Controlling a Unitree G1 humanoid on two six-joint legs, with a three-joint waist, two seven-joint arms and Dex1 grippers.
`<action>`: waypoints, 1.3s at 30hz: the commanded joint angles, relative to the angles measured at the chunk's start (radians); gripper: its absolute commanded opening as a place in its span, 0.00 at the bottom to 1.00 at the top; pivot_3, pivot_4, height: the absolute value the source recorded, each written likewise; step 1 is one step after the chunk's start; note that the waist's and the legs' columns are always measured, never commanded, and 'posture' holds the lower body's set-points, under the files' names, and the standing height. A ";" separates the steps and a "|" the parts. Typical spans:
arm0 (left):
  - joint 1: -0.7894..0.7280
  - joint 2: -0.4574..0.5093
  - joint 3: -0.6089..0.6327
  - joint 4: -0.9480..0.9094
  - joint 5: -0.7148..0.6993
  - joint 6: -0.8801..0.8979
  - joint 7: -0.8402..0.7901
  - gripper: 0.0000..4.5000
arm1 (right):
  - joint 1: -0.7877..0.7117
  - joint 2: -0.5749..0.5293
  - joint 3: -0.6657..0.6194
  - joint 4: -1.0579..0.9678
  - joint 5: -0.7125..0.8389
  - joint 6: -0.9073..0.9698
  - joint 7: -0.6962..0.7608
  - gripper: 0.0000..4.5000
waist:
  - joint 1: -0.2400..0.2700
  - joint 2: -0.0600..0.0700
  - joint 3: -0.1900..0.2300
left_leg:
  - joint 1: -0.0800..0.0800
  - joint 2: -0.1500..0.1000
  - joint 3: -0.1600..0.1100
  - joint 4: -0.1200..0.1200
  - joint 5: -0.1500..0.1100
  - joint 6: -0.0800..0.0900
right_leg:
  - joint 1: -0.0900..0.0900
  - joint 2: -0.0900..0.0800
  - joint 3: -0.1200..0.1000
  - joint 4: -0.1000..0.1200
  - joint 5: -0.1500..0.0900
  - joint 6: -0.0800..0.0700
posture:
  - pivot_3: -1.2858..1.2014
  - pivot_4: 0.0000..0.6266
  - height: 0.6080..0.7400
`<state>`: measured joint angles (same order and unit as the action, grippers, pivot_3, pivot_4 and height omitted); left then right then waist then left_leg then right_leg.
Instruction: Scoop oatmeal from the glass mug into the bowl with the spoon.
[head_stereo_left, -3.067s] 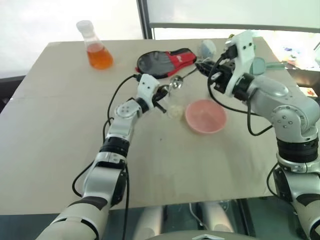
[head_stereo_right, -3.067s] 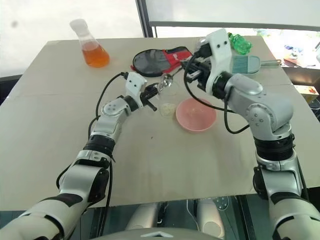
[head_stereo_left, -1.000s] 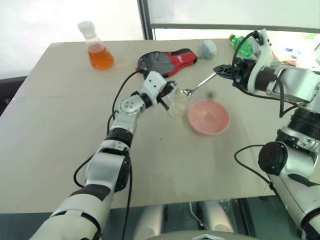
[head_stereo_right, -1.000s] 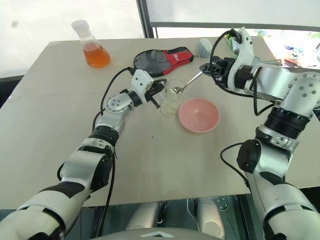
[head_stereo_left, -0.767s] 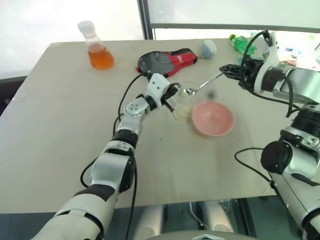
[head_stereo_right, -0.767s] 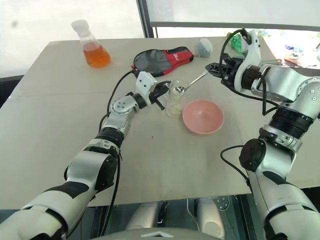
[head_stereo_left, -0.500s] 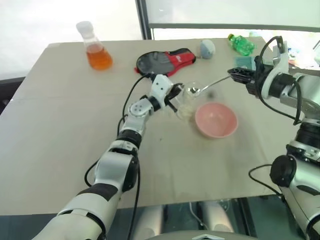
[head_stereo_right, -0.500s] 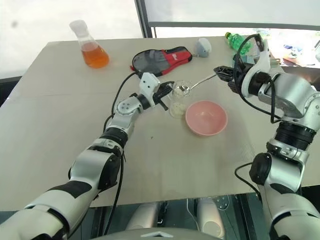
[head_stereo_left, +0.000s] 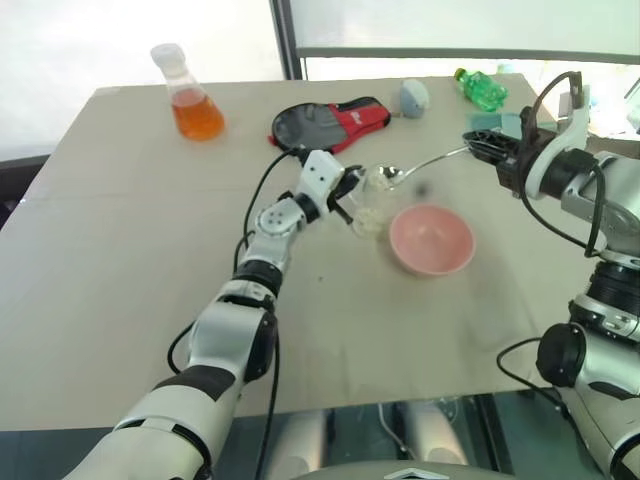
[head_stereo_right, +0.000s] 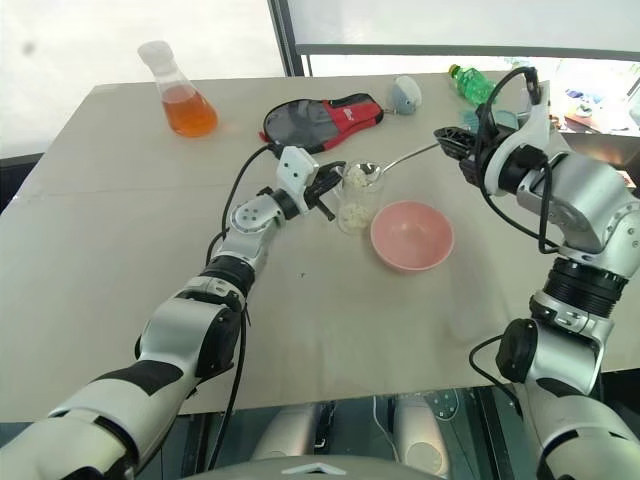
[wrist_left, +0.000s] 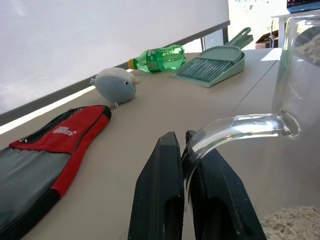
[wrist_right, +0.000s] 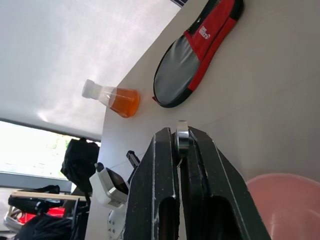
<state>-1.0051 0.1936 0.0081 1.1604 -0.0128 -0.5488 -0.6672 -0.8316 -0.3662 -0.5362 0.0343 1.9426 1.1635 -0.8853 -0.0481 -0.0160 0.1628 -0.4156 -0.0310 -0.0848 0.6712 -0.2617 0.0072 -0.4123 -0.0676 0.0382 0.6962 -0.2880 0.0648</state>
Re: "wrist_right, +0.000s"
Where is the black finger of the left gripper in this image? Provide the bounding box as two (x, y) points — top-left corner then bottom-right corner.
(125, 149), (141, 168)

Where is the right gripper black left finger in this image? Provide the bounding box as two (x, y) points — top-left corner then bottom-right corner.
(126, 126), (181, 240)

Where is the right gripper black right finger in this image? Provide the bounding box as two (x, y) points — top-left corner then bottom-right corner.
(180, 126), (272, 240)

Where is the metal spoon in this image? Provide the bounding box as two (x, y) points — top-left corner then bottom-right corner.
(174, 120), (195, 168)

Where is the pink plastic bowl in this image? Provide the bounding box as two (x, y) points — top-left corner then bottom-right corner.
(245, 173), (320, 240)

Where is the black bag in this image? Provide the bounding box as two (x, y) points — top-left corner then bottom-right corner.
(60, 137), (101, 199)

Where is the flask with orange liquid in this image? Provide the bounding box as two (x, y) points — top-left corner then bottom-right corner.
(81, 78), (141, 119)

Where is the wooden board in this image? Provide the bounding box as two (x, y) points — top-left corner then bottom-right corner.
(9, 190), (87, 202)

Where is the red grey black racket case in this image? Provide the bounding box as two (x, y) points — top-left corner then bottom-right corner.
(151, 0), (245, 109)

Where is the red object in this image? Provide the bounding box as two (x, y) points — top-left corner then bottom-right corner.
(18, 206), (66, 226)

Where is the black bundle on board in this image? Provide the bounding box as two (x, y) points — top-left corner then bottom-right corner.
(7, 184), (66, 216)

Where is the black cloth heap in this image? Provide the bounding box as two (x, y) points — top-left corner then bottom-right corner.
(15, 214), (76, 240)

